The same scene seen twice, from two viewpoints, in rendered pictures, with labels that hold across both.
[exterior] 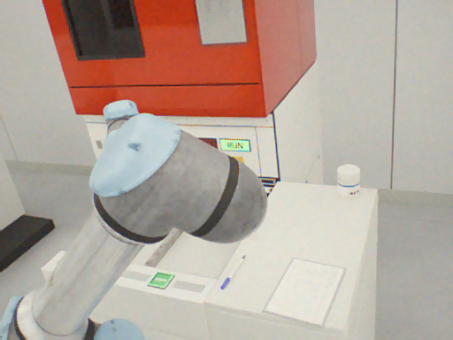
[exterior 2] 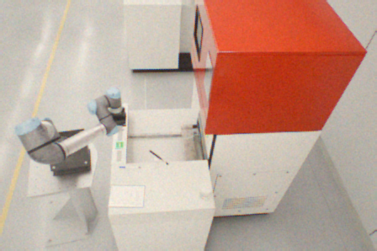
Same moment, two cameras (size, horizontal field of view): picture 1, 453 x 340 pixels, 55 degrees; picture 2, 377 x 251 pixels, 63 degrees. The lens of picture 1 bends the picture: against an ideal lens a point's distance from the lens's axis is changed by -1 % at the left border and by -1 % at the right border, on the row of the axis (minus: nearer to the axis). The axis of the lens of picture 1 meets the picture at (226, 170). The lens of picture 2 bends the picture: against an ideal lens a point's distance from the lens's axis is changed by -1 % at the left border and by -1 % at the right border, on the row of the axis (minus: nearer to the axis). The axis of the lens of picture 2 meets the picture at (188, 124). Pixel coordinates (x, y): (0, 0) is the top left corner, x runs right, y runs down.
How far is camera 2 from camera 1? 1.50 m
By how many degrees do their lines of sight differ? 46
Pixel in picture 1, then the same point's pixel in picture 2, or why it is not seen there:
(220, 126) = not seen: hidden behind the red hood
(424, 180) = not seen: outside the picture
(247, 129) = not seen: hidden behind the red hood
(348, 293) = (128, 211)
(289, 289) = (124, 189)
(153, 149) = (18, 130)
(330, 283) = (131, 204)
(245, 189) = (34, 155)
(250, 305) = (114, 179)
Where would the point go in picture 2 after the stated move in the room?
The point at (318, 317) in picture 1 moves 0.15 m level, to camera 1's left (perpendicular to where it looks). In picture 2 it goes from (112, 204) to (102, 184)
